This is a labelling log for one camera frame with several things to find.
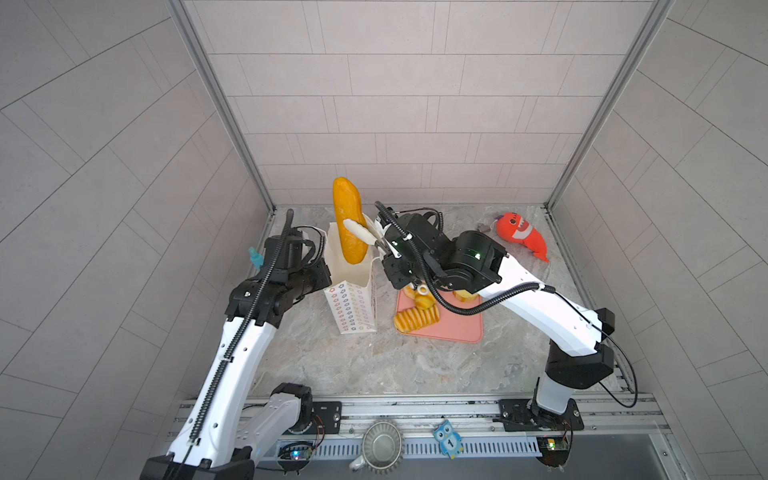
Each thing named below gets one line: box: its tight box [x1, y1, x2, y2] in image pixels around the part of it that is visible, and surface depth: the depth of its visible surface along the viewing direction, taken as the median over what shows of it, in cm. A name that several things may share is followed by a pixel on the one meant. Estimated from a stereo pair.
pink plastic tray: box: [396, 289, 484, 343], surface depth 86 cm
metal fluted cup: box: [361, 421, 405, 475], surface depth 68 cm
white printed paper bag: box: [323, 222, 383, 335], surface depth 74 cm
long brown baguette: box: [333, 177, 368, 265], surface depth 66 cm
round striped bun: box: [414, 293, 436, 310], surface depth 86 cm
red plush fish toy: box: [495, 212, 549, 263], surface depth 103 cm
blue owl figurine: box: [433, 420, 464, 459], surface depth 69 cm
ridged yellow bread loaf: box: [393, 305, 440, 334], surface depth 85 cm
